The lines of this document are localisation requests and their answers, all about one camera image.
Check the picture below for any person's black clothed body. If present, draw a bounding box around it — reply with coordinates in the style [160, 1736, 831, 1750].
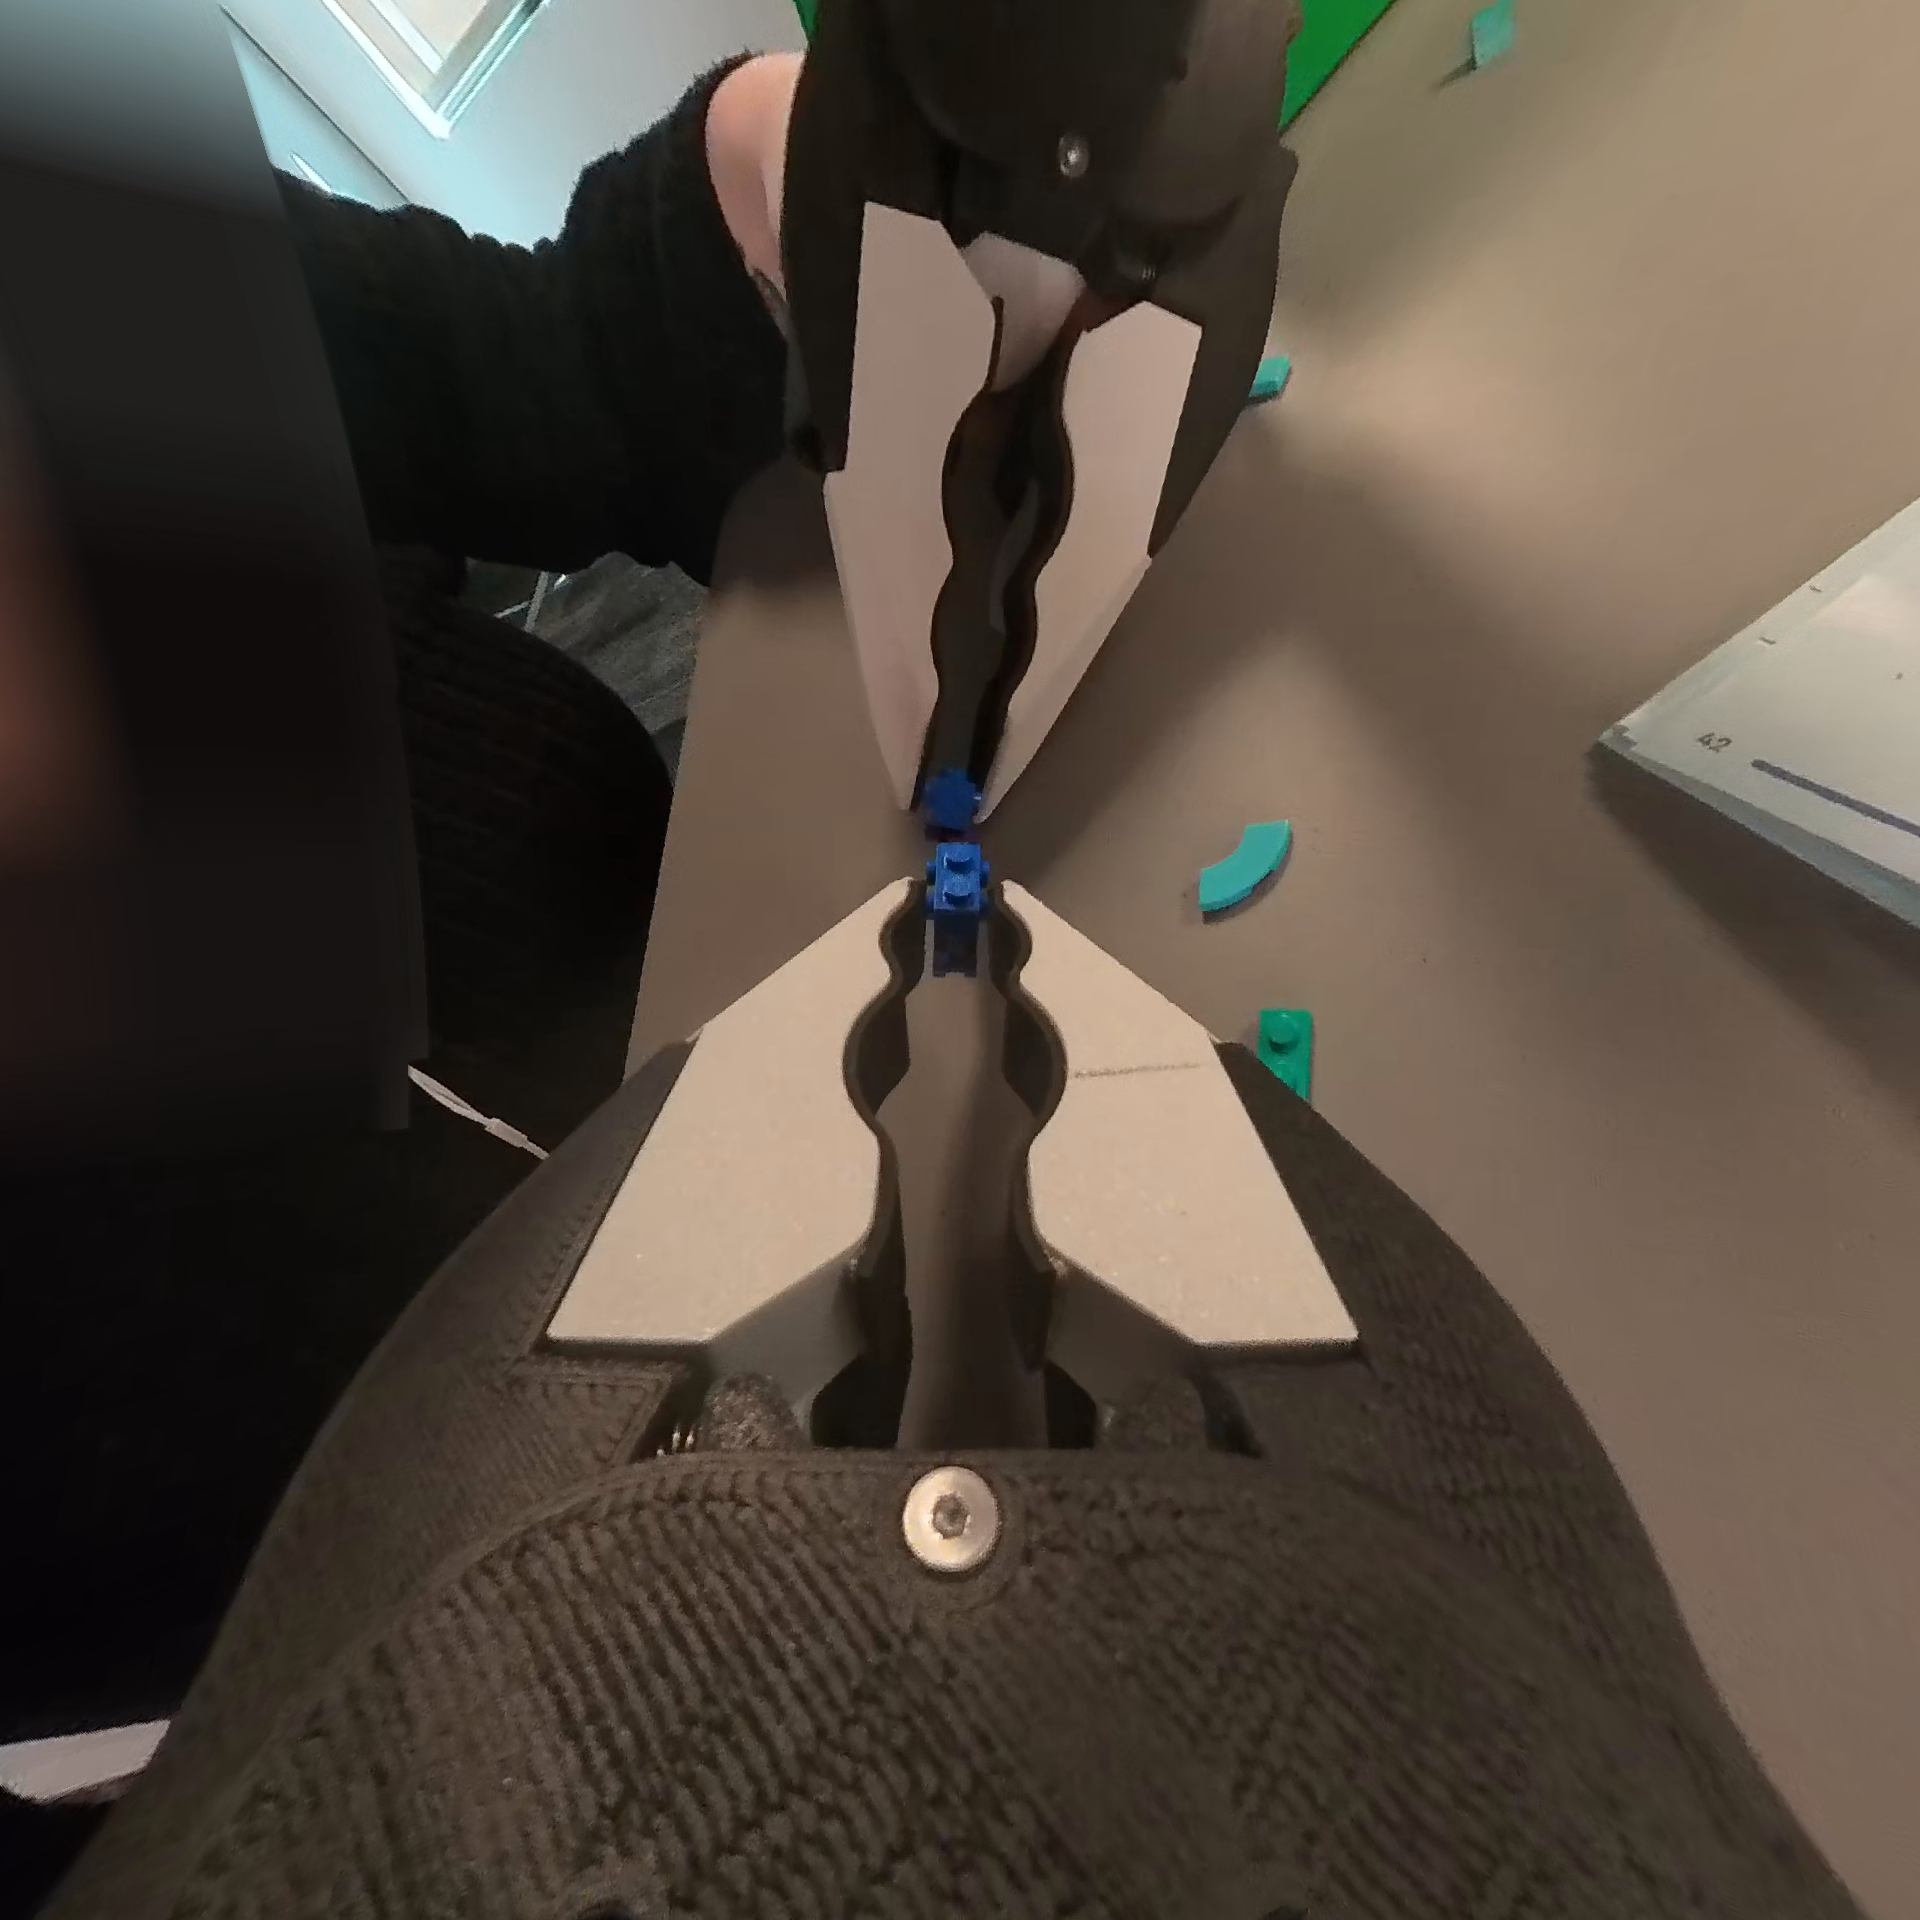
[0, 541, 707, 1759]

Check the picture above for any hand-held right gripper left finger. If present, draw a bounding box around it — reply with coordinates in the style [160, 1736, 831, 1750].
[545, 879, 924, 1398]

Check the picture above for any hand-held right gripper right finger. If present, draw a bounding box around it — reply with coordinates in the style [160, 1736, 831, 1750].
[987, 879, 1367, 1409]

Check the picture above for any teal curved toy brick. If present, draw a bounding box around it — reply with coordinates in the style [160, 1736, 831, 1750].
[1195, 817, 1297, 919]

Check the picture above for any person's left hand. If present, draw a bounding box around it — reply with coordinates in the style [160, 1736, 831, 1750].
[703, 54, 818, 338]

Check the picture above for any blue purple toy brick assembly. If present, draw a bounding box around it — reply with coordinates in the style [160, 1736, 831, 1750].
[929, 839, 998, 985]

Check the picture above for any white cord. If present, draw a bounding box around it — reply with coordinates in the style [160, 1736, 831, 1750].
[406, 1063, 553, 1162]

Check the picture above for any pale blue instruction booklet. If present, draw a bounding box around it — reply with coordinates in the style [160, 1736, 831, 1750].
[1591, 499, 1920, 928]

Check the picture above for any person's left forearm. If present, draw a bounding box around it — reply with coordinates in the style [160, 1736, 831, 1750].
[276, 57, 798, 583]

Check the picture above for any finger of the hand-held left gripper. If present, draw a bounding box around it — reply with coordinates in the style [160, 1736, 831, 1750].
[972, 307, 1206, 829]
[826, 200, 1010, 811]

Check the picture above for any green plastic bin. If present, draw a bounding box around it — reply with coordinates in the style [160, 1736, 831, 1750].
[1275, 0, 1401, 133]

